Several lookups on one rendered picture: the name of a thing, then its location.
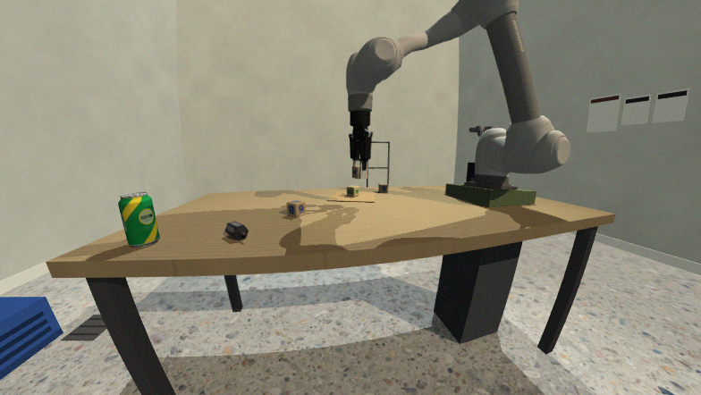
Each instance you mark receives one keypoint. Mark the green drink can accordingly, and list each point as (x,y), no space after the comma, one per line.
(138,219)

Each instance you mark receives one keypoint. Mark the tan mat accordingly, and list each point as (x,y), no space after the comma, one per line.
(363,197)

